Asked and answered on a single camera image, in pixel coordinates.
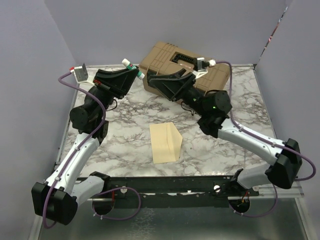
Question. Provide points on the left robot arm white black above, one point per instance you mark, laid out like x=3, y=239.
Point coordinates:
x=58, y=197

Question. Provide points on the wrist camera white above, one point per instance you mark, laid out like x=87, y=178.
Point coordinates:
x=80, y=73
x=201, y=66

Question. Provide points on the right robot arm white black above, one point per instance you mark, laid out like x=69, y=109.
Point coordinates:
x=283, y=160

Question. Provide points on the cream paper envelope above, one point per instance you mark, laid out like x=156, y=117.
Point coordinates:
x=166, y=142

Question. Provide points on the tan plastic toolbox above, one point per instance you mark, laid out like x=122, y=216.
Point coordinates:
x=166, y=59

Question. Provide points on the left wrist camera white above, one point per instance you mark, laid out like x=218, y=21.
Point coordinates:
x=80, y=73

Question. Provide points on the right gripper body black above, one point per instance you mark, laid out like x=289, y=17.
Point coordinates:
x=190, y=95

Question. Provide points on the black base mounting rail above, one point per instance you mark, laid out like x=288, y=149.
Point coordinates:
x=169, y=192

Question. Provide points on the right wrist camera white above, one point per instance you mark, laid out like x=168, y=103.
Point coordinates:
x=201, y=66

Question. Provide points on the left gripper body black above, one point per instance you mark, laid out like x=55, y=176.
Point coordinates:
x=111, y=87

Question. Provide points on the green white glue stick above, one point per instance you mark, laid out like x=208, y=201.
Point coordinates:
x=131, y=66

